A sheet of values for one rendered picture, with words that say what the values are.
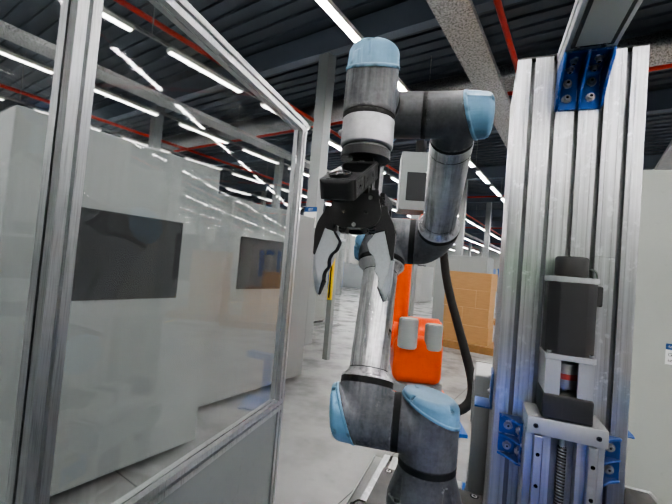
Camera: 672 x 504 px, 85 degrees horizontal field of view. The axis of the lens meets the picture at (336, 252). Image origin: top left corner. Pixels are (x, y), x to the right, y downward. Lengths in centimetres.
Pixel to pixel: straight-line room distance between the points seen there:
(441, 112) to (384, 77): 12
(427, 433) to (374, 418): 10
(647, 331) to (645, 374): 17
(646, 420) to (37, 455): 191
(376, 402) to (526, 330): 37
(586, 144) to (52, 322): 106
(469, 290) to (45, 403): 772
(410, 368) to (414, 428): 319
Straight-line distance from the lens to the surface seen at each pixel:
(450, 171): 71
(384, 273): 49
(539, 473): 92
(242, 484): 140
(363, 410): 80
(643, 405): 197
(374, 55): 57
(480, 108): 64
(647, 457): 203
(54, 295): 72
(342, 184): 43
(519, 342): 94
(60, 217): 71
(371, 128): 52
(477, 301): 809
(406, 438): 81
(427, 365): 399
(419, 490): 84
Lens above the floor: 152
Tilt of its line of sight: 2 degrees up
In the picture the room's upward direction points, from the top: 5 degrees clockwise
